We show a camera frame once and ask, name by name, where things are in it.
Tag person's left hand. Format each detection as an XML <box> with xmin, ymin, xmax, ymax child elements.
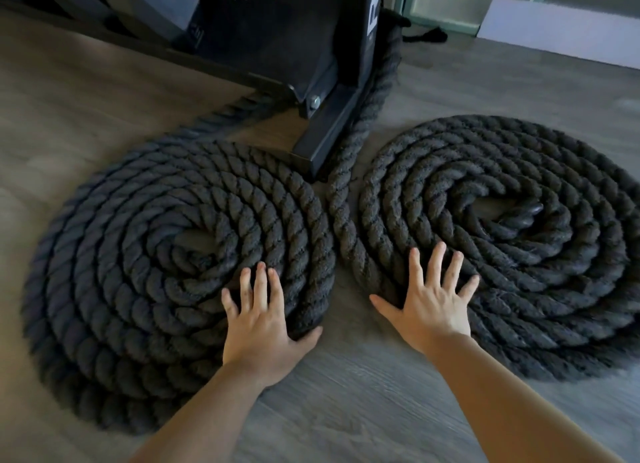
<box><xmin>221</xmin><ymin>261</ymin><xmax>324</xmax><ymax>390</ymax></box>

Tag person's right hand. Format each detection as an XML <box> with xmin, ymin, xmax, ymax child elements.
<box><xmin>369</xmin><ymin>241</ymin><xmax>481</xmax><ymax>360</ymax></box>

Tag person's left forearm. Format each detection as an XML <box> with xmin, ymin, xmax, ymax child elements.
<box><xmin>131</xmin><ymin>362</ymin><xmax>266</xmax><ymax>463</ymax></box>

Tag person's right forearm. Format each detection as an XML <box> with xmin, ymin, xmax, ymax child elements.
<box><xmin>427</xmin><ymin>332</ymin><xmax>626</xmax><ymax>463</ymax></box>

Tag black metal rack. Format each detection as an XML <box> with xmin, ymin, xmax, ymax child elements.
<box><xmin>0</xmin><ymin>0</ymin><xmax>386</xmax><ymax>182</ymax></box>

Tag large black hex dumbbell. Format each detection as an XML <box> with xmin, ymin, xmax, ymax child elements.
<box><xmin>172</xmin><ymin>0</ymin><xmax>369</xmax><ymax>89</ymax></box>

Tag pale flat board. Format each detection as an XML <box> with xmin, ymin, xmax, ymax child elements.
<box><xmin>475</xmin><ymin>0</ymin><xmax>640</xmax><ymax>71</ymax></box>

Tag black strap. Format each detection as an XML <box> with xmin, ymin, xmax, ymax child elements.
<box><xmin>399</xmin><ymin>25</ymin><xmax>449</xmax><ymax>44</ymax></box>

